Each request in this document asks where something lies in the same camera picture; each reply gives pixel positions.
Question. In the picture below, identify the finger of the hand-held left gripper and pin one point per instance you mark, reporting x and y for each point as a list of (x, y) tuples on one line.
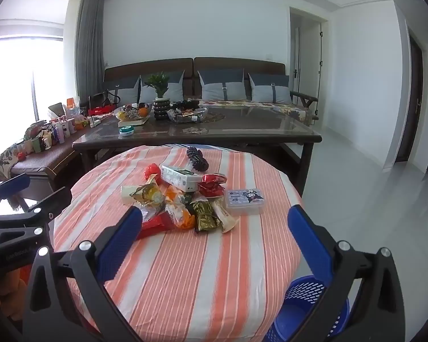
[(50, 201), (12, 185)]

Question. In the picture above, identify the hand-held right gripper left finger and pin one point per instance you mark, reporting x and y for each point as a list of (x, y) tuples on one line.
[(123, 242)]

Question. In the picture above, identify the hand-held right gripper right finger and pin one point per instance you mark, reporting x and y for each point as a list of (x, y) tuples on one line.
[(308, 235)]

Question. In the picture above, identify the red snack bar wrapper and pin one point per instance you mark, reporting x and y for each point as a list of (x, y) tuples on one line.
[(157, 224)]

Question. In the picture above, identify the orange snack wrapper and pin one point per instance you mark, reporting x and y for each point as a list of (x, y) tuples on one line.
[(180, 217)]

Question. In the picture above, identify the clear plastic card box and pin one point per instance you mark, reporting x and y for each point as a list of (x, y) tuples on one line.
[(244, 201)]

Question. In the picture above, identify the dark green wrapper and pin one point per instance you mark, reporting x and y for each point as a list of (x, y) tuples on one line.
[(188, 197)]

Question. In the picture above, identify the blue plastic basket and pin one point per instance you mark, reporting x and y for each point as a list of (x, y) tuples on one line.
[(292, 313)]

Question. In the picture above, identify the cream white wrapper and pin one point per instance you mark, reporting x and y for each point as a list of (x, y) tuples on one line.
[(226, 219)]

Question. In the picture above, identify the gold foil snack packet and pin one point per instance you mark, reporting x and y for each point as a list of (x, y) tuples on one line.
[(205, 215)]

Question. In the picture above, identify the white carton box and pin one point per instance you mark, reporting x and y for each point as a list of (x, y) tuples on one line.
[(180, 176)]

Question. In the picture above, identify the crushed red can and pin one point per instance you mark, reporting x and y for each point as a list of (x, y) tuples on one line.
[(212, 183)]

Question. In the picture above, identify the person's left hand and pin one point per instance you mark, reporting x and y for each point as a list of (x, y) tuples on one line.
[(7, 292)]

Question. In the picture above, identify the floral cloth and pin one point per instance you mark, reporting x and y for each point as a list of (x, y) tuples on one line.
[(7, 160)]

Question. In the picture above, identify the wooden side bench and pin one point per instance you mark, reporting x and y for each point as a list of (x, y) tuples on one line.
[(46, 160)]

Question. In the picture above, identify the row of cosmetic bottles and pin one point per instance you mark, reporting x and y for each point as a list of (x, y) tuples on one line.
[(57, 131)]

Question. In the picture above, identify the orange white striped tablecloth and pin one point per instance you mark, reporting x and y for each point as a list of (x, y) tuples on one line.
[(199, 274)]

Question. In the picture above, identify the green round tin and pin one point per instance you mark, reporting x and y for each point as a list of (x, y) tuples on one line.
[(127, 133)]

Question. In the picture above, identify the red bag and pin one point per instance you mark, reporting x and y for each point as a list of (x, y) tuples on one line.
[(100, 111)]

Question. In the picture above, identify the black handbag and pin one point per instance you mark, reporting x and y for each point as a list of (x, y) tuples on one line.
[(98, 99)]

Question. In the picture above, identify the book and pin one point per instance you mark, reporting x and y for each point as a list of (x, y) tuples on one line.
[(133, 122)]

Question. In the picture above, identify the glass fruit bowl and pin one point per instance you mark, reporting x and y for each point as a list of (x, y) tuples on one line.
[(130, 112)]

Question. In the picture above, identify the dark wooden coffee table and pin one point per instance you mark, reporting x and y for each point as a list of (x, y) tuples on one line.
[(235, 128)]

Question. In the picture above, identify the floral sofa cover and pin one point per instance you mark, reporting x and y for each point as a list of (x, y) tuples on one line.
[(271, 108)]

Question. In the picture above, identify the black ribbed vase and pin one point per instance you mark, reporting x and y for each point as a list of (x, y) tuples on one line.
[(161, 110)]

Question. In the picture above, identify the glass snack tray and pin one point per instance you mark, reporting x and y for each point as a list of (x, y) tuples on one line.
[(185, 114)]

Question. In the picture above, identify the grey blue cushion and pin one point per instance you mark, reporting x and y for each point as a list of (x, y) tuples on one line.
[(267, 89), (174, 85), (217, 85)]

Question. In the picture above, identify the green potted plant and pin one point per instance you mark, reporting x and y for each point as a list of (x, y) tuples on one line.
[(157, 82)]

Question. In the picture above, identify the grey curtain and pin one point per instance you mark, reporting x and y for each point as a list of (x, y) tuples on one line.
[(89, 42)]

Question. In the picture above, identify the dark brown door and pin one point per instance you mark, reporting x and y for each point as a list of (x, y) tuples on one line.
[(410, 107)]

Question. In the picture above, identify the white door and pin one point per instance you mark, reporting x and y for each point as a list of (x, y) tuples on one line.
[(308, 60)]

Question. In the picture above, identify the brown wooden sofa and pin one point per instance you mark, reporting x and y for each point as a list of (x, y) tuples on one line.
[(185, 66)]

